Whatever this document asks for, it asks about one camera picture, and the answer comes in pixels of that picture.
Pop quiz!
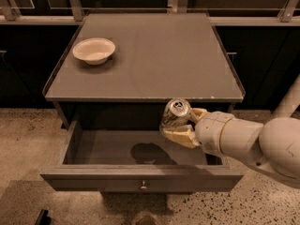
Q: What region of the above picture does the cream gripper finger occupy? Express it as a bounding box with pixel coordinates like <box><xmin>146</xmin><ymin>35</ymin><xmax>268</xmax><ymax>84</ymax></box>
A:
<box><xmin>162</xmin><ymin>125</ymin><xmax>200</xmax><ymax>148</ymax></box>
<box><xmin>190</xmin><ymin>108</ymin><xmax>208</xmax><ymax>124</ymax></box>

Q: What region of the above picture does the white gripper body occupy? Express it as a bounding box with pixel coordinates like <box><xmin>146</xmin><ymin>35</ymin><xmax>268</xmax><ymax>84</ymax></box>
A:
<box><xmin>195</xmin><ymin>112</ymin><xmax>234</xmax><ymax>156</ymax></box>

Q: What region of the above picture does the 7up soda can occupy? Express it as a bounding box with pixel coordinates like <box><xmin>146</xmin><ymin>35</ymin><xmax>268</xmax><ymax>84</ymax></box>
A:
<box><xmin>159</xmin><ymin>98</ymin><xmax>191</xmax><ymax>131</ymax></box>

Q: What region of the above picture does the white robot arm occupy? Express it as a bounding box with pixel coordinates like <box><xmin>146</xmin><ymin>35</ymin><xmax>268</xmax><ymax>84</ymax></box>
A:
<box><xmin>159</xmin><ymin>98</ymin><xmax>300</xmax><ymax>188</ymax></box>

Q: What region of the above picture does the round metal drawer knob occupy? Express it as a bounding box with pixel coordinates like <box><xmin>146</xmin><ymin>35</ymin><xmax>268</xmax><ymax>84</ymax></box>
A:
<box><xmin>139</xmin><ymin>181</ymin><xmax>148</xmax><ymax>191</ymax></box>

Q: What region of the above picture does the open grey top drawer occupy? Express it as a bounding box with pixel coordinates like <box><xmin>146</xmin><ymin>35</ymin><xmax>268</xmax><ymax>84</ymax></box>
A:
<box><xmin>41</xmin><ymin>121</ymin><xmax>243</xmax><ymax>193</ymax></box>

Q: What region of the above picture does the grey cabinet with top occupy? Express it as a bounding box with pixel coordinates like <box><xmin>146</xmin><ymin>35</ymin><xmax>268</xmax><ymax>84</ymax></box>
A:
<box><xmin>44</xmin><ymin>13</ymin><xmax>245</xmax><ymax>130</ymax></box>

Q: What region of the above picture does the white paper bowl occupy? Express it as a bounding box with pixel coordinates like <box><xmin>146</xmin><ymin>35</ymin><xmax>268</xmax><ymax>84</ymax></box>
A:
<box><xmin>72</xmin><ymin>37</ymin><xmax>115</xmax><ymax>65</ymax></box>

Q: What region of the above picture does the black object on floor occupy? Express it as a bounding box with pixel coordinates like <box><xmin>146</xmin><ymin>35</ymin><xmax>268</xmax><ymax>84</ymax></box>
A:
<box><xmin>35</xmin><ymin>209</ymin><xmax>52</xmax><ymax>225</ymax></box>

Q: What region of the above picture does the metal railing with posts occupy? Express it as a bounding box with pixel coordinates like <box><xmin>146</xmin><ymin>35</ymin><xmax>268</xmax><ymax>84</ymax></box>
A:
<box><xmin>0</xmin><ymin>0</ymin><xmax>300</xmax><ymax>26</ymax></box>

